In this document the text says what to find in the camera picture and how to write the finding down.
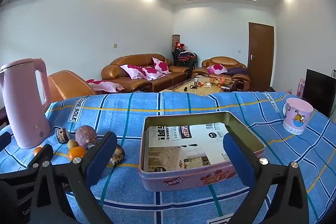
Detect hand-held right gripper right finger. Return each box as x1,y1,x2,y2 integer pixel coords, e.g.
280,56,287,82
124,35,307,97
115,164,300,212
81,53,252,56
223,132,308,224

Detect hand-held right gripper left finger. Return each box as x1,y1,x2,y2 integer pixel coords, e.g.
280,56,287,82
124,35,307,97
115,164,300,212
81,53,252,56
28,132,118,224

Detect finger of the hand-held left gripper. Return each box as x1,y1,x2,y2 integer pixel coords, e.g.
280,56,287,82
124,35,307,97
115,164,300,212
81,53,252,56
0,132,12,152
27,143,54,170

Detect beige striped shell object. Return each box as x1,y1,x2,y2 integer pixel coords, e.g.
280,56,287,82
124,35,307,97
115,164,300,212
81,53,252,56
109,144,126,167

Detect pink tin box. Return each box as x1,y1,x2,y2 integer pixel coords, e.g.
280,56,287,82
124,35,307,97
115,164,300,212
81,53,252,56
139,111,265,192

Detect purple passion fruit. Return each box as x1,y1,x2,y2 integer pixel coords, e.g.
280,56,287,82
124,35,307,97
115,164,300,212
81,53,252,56
75,125,98,148

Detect cut water chestnut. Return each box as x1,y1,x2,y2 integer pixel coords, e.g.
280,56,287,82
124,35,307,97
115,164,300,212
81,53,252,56
55,128,71,144

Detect pink electric kettle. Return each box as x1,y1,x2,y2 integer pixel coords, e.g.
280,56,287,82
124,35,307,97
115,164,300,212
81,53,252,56
0,58,52,149

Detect printed paper flyer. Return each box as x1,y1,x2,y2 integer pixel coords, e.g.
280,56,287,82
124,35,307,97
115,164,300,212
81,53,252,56
147,122,231,172

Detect pink cartoon mug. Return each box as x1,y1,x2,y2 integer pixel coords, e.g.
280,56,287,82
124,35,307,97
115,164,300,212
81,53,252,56
282,97,314,135

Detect orange leather armchair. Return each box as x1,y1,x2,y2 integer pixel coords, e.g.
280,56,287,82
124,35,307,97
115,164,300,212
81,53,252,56
47,70,97,102

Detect blue plaid cloth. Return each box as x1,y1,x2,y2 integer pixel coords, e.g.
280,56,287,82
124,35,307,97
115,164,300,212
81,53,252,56
0,91,336,224

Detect pile of orange snacks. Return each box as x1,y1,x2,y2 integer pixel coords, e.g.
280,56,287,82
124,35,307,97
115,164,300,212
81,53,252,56
209,76,233,86

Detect wooden coffee table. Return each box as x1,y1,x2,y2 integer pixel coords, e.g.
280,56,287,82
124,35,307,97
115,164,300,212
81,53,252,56
159,76,235,97

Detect purple cloth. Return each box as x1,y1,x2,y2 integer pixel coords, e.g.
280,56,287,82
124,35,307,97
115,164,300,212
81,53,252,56
226,67,249,76

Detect pink floral pillow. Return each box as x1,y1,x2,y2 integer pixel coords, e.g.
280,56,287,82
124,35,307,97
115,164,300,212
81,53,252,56
152,57,170,74
141,67,166,81
120,64,147,80
207,64,228,75

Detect brown leather armchair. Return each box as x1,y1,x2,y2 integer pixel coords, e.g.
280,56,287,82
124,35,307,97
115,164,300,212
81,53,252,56
192,56,251,92

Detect black television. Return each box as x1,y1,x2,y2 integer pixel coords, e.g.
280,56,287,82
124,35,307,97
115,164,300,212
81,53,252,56
302,69,336,118

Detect brown wooden door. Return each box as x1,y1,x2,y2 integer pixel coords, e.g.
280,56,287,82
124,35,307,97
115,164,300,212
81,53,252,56
248,22,275,92

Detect long brown leather sofa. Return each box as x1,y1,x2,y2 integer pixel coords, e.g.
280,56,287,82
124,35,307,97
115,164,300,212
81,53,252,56
101,54,192,93

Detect stacked dark chairs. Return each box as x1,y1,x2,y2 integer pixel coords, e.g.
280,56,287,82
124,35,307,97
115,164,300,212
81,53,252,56
172,49,198,69

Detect red plush toy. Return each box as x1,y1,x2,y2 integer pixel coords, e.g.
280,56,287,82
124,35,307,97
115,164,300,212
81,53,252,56
175,42,190,53

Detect rolled patterned mat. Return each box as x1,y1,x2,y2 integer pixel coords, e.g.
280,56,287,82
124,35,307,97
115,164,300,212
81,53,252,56
172,34,181,52

